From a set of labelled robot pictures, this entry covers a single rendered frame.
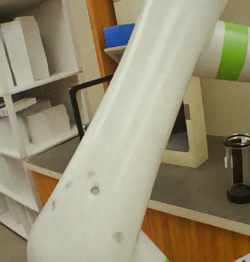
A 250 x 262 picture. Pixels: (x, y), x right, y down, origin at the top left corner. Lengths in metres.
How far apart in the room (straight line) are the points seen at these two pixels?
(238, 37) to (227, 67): 0.06
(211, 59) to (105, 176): 0.34
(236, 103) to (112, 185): 1.40
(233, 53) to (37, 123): 1.86
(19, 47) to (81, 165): 1.91
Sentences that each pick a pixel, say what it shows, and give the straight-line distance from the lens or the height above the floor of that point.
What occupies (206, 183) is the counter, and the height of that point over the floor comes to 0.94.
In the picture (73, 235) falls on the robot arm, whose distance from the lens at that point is 0.33.
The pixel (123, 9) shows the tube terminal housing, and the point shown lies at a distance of 1.43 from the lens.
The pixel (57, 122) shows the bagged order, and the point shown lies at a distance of 2.40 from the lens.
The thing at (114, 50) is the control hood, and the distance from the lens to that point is 1.34.
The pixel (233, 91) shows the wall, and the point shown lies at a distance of 1.68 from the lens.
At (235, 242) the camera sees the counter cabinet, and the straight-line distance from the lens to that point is 1.14.
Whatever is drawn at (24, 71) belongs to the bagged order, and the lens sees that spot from 2.25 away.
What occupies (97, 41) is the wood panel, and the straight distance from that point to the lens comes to 1.44.
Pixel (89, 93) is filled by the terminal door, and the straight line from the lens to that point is 1.33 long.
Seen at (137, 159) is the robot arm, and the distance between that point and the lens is 0.35.
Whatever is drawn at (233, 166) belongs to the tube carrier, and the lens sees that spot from 1.06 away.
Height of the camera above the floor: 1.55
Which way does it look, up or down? 18 degrees down
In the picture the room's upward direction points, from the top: 11 degrees counter-clockwise
